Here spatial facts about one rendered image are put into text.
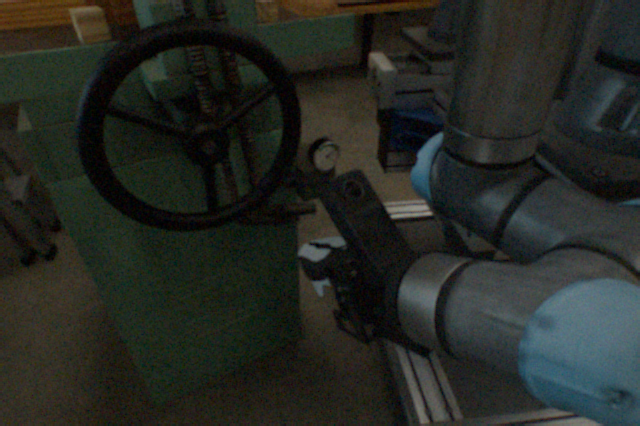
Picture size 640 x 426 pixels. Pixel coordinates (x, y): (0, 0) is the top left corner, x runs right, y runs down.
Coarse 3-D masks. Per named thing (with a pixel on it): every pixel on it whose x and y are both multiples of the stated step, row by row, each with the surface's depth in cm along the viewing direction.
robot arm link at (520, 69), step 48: (480, 0) 25; (528, 0) 23; (576, 0) 24; (480, 48) 26; (528, 48) 25; (480, 96) 28; (528, 96) 27; (432, 144) 37; (480, 144) 30; (528, 144) 30; (432, 192) 37; (480, 192) 33; (528, 192) 31
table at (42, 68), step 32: (0, 32) 61; (32, 32) 61; (64, 32) 61; (128, 32) 61; (288, 32) 68; (320, 32) 71; (352, 32) 74; (0, 64) 51; (32, 64) 53; (64, 64) 55; (96, 64) 56; (0, 96) 53; (32, 96) 55; (160, 96) 54
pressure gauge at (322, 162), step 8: (312, 144) 78; (320, 144) 77; (328, 144) 78; (336, 144) 78; (312, 152) 78; (320, 152) 78; (328, 152) 79; (336, 152) 80; (312, 160) 79; (320, 160) 79; (328, 160) 80; (336, 160) 81; (320, 168) 80; (328, 168) 81
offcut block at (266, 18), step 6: (258, 0) 65; (264, 0) 65; (270, 0) 65; (276, 0) 67; (258, 6) 65; (264, 6) 65; (270, 6) 65; (276, 6) 67; (258, 12) 66; (264, 12) 65; (270, 12) 65; (276, 12) 67; (258, 18) 66; (264, 18) 66; (270, 18) 66; (276, 18) 68
